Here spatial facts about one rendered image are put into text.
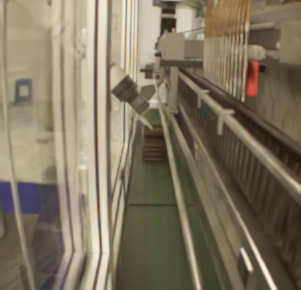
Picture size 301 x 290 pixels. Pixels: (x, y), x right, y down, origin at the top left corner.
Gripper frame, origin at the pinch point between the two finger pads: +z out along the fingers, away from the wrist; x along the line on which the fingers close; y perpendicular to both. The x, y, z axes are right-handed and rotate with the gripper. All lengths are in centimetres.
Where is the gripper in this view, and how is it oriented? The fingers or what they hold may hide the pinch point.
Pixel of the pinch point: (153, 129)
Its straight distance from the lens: 104.0
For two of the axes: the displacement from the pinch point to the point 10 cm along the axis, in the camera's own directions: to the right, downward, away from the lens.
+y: 7.3, -6.7, -1.5
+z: 6.9, 7.0, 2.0
